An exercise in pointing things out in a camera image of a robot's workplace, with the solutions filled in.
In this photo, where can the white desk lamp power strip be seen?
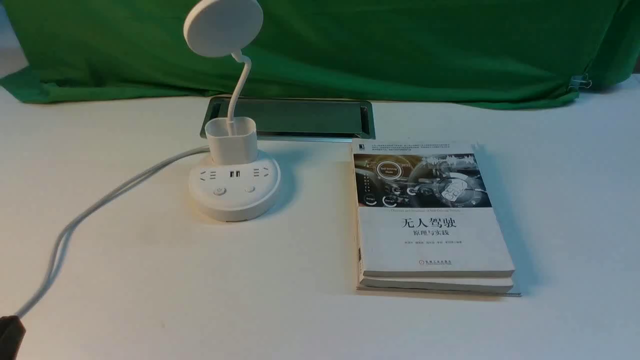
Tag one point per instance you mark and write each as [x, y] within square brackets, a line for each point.
[239, 182]

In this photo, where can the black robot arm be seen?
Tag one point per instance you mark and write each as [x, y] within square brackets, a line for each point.
[12, 333]

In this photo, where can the top white paperback book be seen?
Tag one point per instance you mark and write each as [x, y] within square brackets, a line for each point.
[423, 210]

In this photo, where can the white paperback book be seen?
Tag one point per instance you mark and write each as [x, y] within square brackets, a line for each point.
[483, 286]
[423, 210]

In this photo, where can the green backdrop cloth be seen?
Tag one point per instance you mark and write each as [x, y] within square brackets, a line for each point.
[492, 54]

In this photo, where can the bottom white paperback book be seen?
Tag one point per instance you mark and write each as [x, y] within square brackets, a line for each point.
[483, 286]

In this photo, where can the metal binder clip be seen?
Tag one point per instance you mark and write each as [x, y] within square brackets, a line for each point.
[578, 82]

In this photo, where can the metal desk cable grommet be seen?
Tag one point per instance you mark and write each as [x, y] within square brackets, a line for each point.
[327, 119]

